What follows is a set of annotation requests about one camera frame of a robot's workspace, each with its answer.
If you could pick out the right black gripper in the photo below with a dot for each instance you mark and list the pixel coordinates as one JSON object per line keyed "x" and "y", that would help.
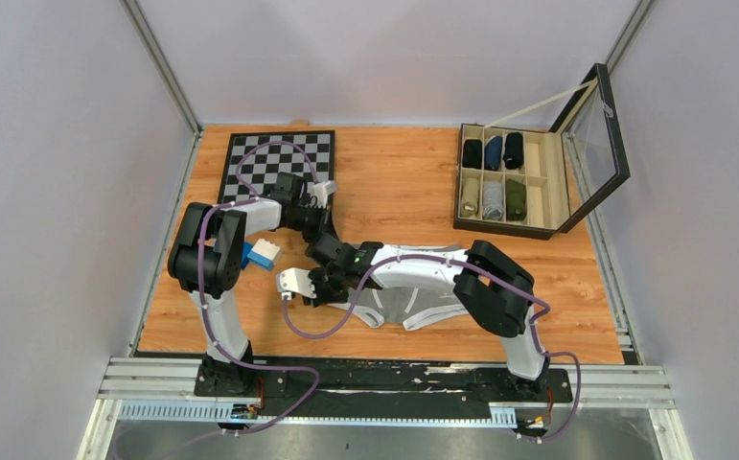
{"x": 322, "y": 299}

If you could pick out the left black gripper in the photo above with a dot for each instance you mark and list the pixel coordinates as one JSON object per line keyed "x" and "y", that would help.
{"x": 307, "y": 237}

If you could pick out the grey underwear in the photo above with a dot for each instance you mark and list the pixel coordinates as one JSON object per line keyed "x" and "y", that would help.
{"x": 410, "y": 307}
{"x": 492, "y": 200}

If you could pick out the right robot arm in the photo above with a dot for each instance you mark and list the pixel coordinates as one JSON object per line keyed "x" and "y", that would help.
{"x": 418, "y": 286}

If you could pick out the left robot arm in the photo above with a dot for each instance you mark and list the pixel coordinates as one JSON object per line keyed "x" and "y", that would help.
{"x": 207, "y": 258}

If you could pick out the beige rolled underwear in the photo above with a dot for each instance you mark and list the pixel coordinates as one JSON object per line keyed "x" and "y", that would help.
{"x": 469, "y": 197}

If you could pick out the grey rolled underwear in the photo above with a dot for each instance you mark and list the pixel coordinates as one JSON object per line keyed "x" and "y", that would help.
{"x": 492, "y": 200}

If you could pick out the navy rolled underwear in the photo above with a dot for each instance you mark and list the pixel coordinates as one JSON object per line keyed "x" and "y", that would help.
{"x": 492, "y": 154}

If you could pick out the black rolled underwear tall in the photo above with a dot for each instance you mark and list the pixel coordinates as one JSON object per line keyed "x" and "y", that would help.
{"x": 513, "y": 151}

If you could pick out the blue white block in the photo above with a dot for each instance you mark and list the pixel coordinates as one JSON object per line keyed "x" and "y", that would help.
{"x": 262, "y": 253}

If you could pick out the black white chessboard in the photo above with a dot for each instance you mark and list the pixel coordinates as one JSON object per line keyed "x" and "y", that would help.
{"x": 254, "y": 160}

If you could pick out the black compartment storage box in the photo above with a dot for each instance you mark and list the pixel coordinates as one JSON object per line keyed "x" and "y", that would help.
{"x": 574, "y": 158}

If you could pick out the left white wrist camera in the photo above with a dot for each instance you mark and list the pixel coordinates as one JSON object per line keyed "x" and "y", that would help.
{"x": 321, "y": 192}

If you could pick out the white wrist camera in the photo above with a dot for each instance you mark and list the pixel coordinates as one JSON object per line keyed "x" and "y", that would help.
{"x": 295, "y": 281}
{"x": 321, "y": 192}

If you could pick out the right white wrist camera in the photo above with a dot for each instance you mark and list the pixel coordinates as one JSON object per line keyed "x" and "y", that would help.
{"x": 295, "y": 281}

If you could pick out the left aluminium frame post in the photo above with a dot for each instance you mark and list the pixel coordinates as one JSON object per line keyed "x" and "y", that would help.
{"x": 142, "y": 27}

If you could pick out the aluminium frame post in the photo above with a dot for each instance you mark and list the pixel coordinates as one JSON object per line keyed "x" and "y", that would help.
{"x": 142, "y": 27}
{"x": 628, "y": 32}

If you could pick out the right aluminium frame post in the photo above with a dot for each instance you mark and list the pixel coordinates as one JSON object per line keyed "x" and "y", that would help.
{"x": 628, "y": 32}

